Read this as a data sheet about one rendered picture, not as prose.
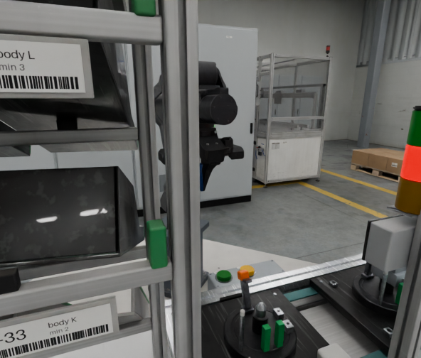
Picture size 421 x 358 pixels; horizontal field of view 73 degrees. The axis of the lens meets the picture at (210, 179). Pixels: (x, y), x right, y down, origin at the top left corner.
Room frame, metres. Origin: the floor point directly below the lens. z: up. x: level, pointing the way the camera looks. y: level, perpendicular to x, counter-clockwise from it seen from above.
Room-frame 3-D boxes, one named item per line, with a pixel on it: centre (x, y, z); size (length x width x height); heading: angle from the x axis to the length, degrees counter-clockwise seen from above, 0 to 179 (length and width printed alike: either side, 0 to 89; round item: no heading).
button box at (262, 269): (0.69, -0.10, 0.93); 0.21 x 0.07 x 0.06; 110
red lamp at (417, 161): (0.41, -0.32, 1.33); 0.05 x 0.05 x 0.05
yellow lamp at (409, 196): (0.41, -0.32, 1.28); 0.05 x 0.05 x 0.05
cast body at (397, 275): (0.56, -0.42, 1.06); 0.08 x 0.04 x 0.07; 20
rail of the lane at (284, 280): (0.69, -0.30, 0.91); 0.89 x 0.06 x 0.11; 110
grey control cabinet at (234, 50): (3.90, -0.13, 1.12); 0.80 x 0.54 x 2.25; 111
